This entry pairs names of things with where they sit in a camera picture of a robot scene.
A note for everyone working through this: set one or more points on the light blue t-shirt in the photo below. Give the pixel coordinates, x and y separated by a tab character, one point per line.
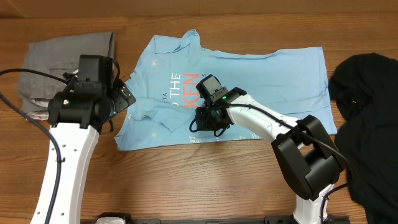
176	79

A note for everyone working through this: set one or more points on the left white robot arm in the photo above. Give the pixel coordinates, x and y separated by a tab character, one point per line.
92	97

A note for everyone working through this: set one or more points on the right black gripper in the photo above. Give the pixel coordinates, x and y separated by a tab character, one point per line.
203	126

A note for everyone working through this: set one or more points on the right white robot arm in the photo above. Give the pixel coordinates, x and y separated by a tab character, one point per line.
308	159

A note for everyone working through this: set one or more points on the folded grey trousers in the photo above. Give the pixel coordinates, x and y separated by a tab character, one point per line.
56	57

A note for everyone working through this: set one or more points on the black garment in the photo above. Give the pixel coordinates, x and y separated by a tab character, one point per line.
364	88

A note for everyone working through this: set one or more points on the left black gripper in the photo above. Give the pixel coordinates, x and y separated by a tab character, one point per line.
122	96

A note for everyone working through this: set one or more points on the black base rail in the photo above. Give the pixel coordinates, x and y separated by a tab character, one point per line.
211	221

